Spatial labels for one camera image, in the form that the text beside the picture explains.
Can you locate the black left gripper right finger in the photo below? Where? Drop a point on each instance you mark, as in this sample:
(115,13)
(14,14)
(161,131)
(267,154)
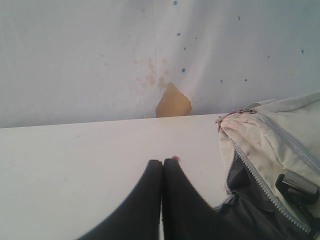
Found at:
(185,214)

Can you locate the white canvas duffel bag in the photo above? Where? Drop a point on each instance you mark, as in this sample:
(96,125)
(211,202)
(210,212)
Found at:
(272,152)

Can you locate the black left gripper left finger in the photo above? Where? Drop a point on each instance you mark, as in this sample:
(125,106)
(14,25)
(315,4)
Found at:
(138,216)

